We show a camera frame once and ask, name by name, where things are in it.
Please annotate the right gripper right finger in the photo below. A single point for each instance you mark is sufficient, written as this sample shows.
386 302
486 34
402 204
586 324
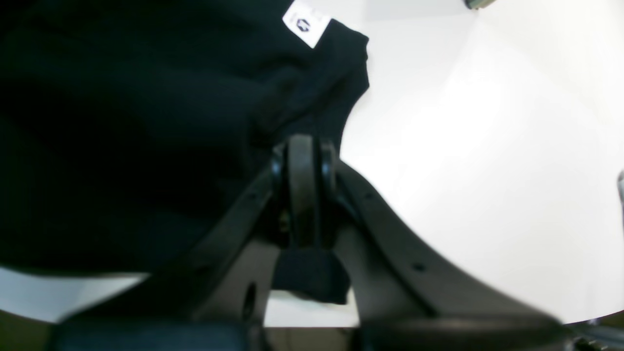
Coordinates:
410 298

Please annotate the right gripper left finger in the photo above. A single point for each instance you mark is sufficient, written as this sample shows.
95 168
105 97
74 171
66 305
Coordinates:
215 296

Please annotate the black T-shirt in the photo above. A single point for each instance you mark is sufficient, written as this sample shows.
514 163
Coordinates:
128 127

